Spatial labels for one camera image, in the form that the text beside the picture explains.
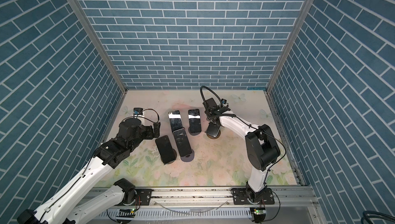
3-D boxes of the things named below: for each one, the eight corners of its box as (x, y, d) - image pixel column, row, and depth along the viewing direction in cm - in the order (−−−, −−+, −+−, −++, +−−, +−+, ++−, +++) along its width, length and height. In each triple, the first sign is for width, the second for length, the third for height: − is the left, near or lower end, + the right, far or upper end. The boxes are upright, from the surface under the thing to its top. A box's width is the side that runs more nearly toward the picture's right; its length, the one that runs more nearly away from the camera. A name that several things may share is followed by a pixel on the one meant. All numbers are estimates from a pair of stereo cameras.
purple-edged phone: (181, 160, 87) (178, 151, 76) (175, 142, 94) (172, 131, 83) (193, 156, 88) (191, 145, 78) (186, 138, 95) (184, 127, 85)
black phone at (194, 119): (188, 135, 97) (186, 125, 88) (189, 119, 105) (188, 109, 96) (201, 135, 97) (201, 125, 88) (201, 119, 105) (201, 109, 96)
